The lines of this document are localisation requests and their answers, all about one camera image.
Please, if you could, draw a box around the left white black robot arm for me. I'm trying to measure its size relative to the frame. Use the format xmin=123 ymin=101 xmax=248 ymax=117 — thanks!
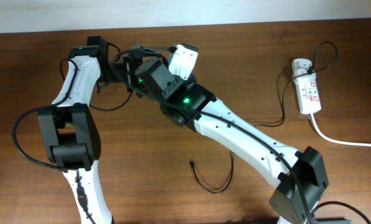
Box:
xmin=37 ymin=36 xmax=128 ymax=223

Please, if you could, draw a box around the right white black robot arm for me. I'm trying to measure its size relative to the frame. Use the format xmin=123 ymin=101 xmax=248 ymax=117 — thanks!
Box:
xmin=135 ymin=58 xmax=329 ymax=223

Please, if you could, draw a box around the white USB charger plug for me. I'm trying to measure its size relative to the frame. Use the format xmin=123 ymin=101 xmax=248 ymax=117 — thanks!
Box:
xmin=291 ymin=58 xmax=316 ymax=82

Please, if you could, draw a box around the white power strip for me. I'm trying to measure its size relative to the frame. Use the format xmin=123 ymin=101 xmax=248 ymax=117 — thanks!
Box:
xmin=295 ymin=73 xmax=321 ymax=114

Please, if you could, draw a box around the white power strip cord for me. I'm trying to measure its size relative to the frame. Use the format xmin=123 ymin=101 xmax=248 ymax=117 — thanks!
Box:
xmin=308 ymin=113 xmax=371 ymax=149

